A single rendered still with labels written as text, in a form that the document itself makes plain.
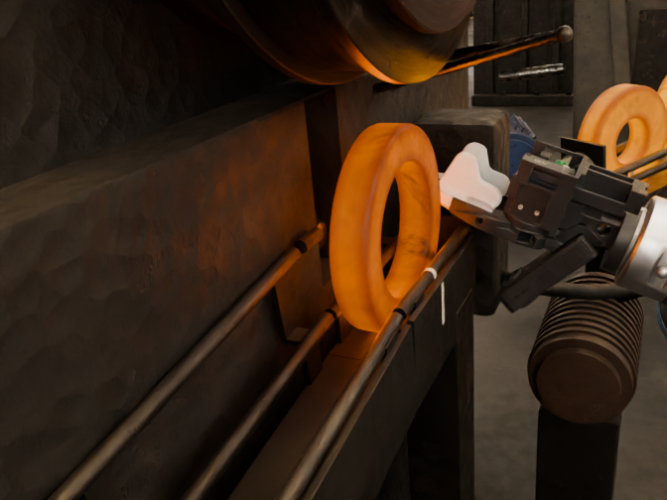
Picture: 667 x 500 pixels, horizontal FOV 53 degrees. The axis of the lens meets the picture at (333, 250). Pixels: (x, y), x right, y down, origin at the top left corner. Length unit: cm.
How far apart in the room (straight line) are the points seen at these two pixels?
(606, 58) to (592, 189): 264
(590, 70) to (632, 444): 209
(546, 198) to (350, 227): 22
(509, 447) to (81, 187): 127
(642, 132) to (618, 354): 35
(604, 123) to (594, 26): 233
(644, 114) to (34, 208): 86
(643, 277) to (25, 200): 50
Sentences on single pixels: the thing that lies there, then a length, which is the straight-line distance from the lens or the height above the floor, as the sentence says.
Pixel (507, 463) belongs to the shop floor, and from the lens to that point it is 149.
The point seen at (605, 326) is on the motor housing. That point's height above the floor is 53.
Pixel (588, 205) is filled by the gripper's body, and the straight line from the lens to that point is 67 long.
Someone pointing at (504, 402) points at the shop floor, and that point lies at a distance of 166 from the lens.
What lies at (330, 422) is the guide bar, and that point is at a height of 70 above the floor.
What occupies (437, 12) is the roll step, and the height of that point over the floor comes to 93.
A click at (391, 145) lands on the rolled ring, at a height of 83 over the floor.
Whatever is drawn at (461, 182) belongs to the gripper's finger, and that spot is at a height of 76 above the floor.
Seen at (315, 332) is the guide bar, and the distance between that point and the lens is 54.
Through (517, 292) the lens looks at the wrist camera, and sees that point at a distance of 70.
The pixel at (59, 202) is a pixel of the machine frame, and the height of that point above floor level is 87.
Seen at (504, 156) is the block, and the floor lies 75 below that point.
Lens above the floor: 97
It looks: 23 degrees down
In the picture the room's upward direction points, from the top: 5 degrees counter-clockwise
